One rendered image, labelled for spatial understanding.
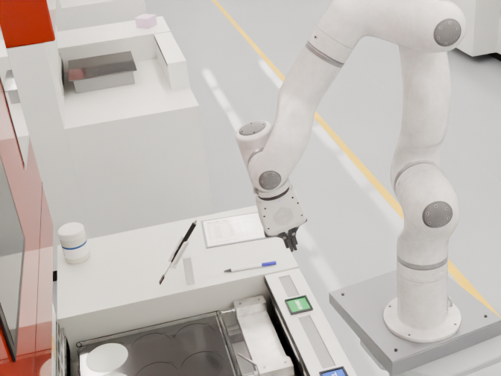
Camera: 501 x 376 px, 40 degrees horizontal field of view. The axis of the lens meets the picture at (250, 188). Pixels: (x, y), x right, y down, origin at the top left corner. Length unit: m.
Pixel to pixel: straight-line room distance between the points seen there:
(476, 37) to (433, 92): 4.51
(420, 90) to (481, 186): 2.73
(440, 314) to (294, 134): 0.62
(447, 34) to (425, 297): 0.65
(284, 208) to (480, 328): 0.58
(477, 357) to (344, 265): 1.76
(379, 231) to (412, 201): 2.22
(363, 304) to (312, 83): 0.68
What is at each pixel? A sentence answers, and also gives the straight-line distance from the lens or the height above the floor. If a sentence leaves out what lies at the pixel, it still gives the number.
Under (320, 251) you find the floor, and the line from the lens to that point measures 3.58.
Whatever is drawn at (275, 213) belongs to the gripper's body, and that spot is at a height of 1.22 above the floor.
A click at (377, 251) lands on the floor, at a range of 3.58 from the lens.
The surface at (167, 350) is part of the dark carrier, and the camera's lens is 1.73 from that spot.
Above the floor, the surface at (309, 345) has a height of 0.96.
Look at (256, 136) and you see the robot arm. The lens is 1.46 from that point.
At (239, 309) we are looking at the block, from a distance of 1.80.
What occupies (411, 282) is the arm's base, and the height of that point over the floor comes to 1.01.
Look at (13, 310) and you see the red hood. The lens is 0.99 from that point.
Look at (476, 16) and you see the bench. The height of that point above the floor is 0.41.
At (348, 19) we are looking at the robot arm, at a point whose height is 1.65.
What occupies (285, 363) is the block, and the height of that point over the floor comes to 0.91.
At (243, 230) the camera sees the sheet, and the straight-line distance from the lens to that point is 1.99.
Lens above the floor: 2.03
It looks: 29 degrees down
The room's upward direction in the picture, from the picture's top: 6 degrees counter-clockwise
